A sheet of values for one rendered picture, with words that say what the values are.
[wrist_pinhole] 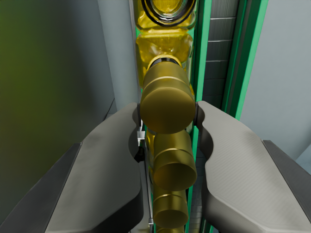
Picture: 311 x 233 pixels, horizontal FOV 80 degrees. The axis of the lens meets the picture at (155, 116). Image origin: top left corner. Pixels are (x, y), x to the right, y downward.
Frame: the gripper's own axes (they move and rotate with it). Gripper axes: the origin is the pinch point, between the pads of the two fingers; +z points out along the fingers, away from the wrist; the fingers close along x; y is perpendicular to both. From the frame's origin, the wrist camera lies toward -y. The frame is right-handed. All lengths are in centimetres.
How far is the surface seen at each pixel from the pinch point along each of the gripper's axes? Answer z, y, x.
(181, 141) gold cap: 1.5, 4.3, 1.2
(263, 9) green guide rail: 18.7, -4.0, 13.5
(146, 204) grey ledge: 27, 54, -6
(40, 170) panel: 1.2, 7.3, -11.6
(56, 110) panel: 6.7, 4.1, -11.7
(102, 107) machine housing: 28.3, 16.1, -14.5
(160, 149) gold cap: 0.9, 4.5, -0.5
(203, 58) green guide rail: 18.8, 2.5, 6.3
